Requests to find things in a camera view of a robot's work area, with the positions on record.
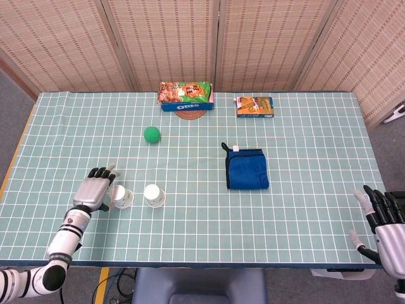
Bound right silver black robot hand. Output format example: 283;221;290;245
349;185;405;280

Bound orange blue biscuit box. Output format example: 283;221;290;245
234;96;275;119

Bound white paper cup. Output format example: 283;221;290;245
109;185;134;210
143;184;166;209

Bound round brown woven coaster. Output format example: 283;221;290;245
175;109;206;122

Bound black cables on floor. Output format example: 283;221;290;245
106;267;137;304

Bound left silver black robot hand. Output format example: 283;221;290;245
72;163;122;213

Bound green orange snack bag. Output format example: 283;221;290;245
157;81;213;105

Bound green checkered tablecloth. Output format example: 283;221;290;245
0;91;405;269

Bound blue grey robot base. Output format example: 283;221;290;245
131;267;269;304

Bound bamboo folding screen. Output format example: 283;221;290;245
0;0;405;130

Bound folded blue towel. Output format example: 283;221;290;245
221;142;271;191

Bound green ball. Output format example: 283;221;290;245
143;125;161;144

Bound white stand foot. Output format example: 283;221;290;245
382;103;405;125

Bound white sheet under table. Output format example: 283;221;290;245
309;268;375;281

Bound blue Oreo box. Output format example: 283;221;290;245
160;91;215;112

